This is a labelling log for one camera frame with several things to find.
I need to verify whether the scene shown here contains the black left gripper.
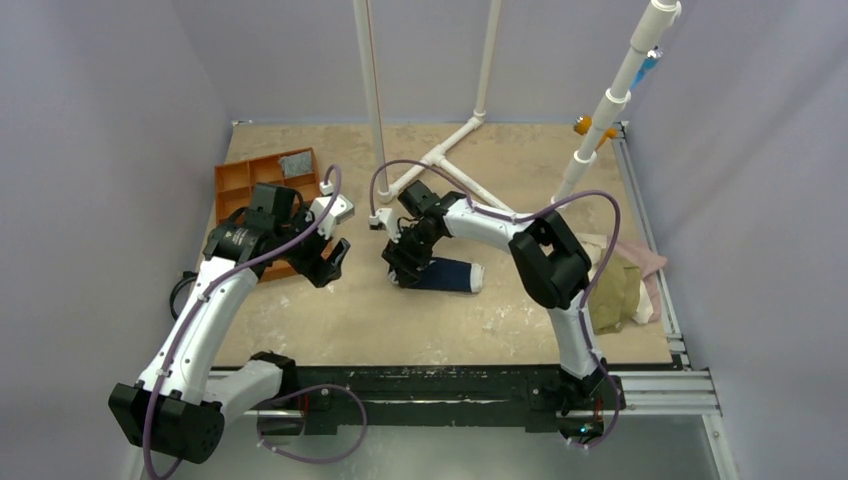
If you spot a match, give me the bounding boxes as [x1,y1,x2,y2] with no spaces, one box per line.
[274,204,347,286]

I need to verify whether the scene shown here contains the navy blue underwear white trim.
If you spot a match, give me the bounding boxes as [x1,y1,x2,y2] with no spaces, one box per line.
[409,257,485,294]

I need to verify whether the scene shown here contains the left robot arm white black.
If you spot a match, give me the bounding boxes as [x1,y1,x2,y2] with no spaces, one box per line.
[108,182,354,464]

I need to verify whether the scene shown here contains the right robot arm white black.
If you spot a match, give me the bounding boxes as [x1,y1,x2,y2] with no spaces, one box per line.
[369,181,604,407]

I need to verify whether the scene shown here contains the grey folded cloth in tray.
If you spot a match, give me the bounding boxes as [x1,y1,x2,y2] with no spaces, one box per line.
[278,149,314,178]

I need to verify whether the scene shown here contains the orange compartment tray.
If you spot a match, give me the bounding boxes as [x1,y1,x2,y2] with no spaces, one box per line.
[198,148,321,288]

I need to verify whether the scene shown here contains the orange clamp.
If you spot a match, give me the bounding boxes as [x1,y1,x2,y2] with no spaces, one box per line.
[573,115,619,150]

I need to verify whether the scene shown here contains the pink cloth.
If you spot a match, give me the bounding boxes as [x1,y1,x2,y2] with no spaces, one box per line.
[615,240,667,325]

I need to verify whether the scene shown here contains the white PVC angled pole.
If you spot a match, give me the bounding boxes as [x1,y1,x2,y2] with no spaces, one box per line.
[551,0,682,203]

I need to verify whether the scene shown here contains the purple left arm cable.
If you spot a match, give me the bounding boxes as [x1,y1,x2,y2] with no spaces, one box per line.
[141,164,343,480]

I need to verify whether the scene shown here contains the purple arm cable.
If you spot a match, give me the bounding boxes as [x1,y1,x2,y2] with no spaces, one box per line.
[141,164,343,480]
[368,159,624,452]

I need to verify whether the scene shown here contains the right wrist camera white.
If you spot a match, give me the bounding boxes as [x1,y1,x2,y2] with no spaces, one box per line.
[368,208,402,244]

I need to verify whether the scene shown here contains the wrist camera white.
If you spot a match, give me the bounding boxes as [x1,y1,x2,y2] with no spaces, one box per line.
[368,208,402,244]
[309,182,355,240]

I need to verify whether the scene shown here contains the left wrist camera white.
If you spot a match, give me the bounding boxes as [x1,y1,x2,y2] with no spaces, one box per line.
[309,182,355,240]

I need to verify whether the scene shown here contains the white PVC pipe frame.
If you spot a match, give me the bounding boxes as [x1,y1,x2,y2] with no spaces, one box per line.
[352,1,506,208]

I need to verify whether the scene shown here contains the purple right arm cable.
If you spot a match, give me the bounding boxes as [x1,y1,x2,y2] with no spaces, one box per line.
[368,159,624,452]

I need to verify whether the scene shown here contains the black coiled cable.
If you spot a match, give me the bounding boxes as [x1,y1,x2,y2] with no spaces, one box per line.
[168,270,199,321]

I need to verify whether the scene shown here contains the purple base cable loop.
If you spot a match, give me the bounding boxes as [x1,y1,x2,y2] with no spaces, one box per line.
[256,382,369,464]

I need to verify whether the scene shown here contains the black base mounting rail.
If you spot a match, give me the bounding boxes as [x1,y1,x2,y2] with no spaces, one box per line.
[259,364,625,440]

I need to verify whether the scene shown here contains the aluminium extrusion frame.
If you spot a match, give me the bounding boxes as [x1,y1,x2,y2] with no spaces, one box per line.
[135,120,740,480]

